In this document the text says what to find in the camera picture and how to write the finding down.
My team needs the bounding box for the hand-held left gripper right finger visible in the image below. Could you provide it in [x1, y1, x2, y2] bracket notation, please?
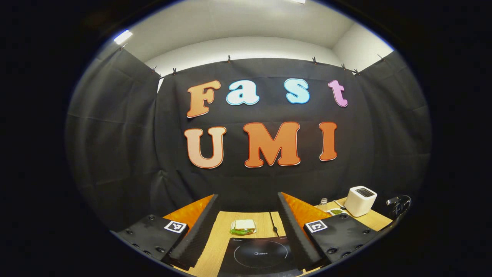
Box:
[278, 192, 391, 271]

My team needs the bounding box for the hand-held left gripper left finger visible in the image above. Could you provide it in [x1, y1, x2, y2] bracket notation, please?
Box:
[111, 194, 219, 271]

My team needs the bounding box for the black induction cooktop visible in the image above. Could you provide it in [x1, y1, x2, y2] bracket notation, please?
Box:
[217, 236, 304, 277]

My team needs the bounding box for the sandwich with lettuce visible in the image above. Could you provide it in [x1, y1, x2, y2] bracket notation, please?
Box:
[230, 219, 257, 235]

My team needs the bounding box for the white toaster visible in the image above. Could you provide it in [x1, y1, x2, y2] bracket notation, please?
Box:
[344, 186, 378, 218]

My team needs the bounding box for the narrow ceiling light panel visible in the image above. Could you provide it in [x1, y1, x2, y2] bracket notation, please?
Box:
[113, 30, 133, 45]

